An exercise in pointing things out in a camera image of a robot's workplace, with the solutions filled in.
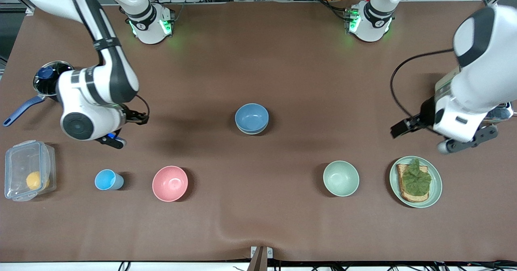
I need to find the black pot with blue handle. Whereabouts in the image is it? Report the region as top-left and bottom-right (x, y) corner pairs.
(3, 61), (75, 127)

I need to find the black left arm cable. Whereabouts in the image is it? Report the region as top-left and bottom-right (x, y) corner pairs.
(390, 49), (457, 121)

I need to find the pale green bowl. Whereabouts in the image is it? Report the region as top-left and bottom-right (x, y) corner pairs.
(236, 122), (269, 135)
(323, 160), (360, 197)

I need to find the yellow lemon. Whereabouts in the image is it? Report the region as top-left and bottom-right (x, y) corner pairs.
(26, 171), (50, 191)

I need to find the metal table edge bracket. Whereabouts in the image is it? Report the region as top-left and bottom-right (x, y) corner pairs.
(247, 246), (273, 271)

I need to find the light blue cup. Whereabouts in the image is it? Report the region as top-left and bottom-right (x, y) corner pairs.
(95, 169), (124, 191)

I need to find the silver toaster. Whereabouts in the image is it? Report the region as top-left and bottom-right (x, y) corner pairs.
(435, 66), (515, 125)

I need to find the pink bowl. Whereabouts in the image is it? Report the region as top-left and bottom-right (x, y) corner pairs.
(152, 166), (189, 202)

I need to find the blue bowl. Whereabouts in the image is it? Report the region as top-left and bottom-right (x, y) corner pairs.
(235, 103), (269, 133)

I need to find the green lettuce leaf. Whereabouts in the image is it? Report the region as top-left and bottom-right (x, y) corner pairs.
(401, 158), (432, 196)

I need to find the pale green plate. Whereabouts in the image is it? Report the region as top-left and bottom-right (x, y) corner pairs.
(389, 156), (443, 208)

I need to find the glass lid with blue knob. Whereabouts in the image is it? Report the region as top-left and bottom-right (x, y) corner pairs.
(33, 61), (74, 97)

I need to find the toast slice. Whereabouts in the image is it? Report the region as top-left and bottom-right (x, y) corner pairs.
(396, 164), (429, 203)

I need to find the clear plastic lidded container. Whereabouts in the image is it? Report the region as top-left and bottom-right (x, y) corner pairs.
(4, 140), (57, 202)

